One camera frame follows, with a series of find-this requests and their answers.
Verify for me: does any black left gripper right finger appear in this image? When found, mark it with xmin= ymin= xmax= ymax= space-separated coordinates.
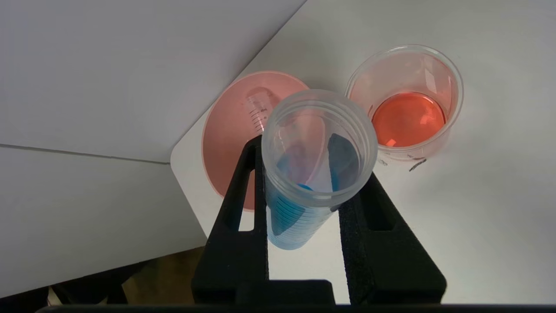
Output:
xmin=327 ymin=133 xmax=447 ymax=306

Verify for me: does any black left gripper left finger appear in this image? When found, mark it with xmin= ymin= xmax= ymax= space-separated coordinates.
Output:
xmin=191 ymin=134 xmax=271 ymax=306

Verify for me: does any blue pigment test tube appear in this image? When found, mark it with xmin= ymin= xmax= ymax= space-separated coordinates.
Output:
xmin=261 ymin=89 xmax=379 ymax=251

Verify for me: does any red pigment test tube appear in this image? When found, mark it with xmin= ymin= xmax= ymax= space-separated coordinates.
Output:
xmin=246 ymin=87 xmax=281 ymax=134

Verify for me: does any pink plastic bowl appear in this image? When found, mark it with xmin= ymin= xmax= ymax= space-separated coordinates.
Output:
xmin=201 ymin=70 xmax=311 ymax=213

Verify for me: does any clear glass beaker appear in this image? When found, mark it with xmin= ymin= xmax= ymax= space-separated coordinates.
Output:
xmin=345 ymin=43 xmax=465 ymax=164

